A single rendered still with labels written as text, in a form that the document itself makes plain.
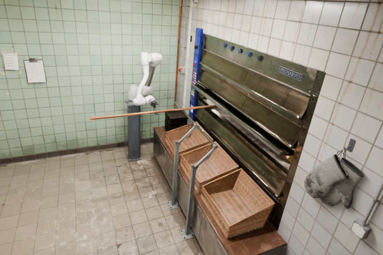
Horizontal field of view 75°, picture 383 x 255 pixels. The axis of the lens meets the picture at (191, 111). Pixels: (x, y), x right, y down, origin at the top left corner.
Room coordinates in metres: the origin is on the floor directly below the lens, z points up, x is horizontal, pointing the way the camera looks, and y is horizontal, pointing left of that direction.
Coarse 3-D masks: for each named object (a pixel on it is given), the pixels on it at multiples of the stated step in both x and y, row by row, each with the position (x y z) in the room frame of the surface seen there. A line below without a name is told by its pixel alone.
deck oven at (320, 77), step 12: (204, 36) 3.42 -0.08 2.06; (204, 48) 3.40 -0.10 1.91; (288, 60) 2.03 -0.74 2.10; (324, 72) 1.73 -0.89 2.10; (228, 84) 2.77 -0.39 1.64; (204, 96) 3.44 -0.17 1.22; (252, 96) 2.36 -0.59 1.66; (312, 96) 1.76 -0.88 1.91; (204, 108) 3.22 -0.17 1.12; (276, 108) 2.04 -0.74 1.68; (312, 108) 1.73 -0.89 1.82; (288, 120) 1.90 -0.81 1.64; (300, 120) 1.79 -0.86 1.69; (300, 132) 1.77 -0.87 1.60; (300, 144) 1.74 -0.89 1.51; (288, 180) 1.75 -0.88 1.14; (288, 192) 1.72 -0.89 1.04; (276, 216) 1.76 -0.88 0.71; (276, 228) 1.73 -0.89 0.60
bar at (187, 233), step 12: (192, 120) 2.69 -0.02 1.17; (204, 132) 2.42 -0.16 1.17; (180, 144) 2.53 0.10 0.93; (216, 144) 2.19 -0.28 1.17; (204, 156) 2.14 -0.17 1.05; (192, 168) 2.07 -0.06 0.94; (192, 180) 2.06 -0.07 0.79; (192, 192) 2.07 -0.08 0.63; (168, 204) 2.50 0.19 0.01; (192, 204) 2.07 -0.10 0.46
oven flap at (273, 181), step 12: (204, 120) 3.15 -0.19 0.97; (216, 120) 2.95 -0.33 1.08; (216, 132) 2.84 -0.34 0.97; (228, 132) 2.67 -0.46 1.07; (228, 144) 2.57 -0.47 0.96; (240, 144) 2.43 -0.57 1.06; (240, 156) 2.34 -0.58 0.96; (252, 156) 2.21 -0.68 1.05; (252, 168) 2.13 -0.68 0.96; (264, 168) 2.03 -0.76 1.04; (264, 180) 1.96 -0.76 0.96; (276, 180) 1.87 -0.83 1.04; (276, 192) 1.80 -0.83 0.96
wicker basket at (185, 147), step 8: (184, 128) 3.26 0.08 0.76; (168, 136) 3.04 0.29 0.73; (176, 136) 3.21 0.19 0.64; (192, 136) 3.28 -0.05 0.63; (200, 136) 3.10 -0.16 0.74; (168, 144) 3.04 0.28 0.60; (184, 144) 3.10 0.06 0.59; (192, 144) 3.11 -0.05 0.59; (200, 144) 2.77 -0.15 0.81; (208, 144) 2.82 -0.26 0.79; (184, 152) 2.68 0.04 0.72; (200, 152) 2.78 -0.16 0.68
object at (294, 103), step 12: (204, 60) 3.33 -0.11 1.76; (216, 60) 3.09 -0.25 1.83; (216, 72) 2.94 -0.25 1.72; (228, 72) 2.78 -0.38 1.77; (240, 72) 2.61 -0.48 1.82; (252, 72) 2.46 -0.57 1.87; (240, 84) 2.49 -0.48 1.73; (252, 84) 2.37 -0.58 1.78; (264, 84) 2.25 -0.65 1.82; (276, 84) 2.14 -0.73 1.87; (264, 96) 2.17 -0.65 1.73; (276, 96) 2.06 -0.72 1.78; (288, 96) 1.97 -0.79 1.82; (300, 96) 1.88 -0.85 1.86; (288, 108) 1.90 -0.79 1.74; (300, 108) 1.82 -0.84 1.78
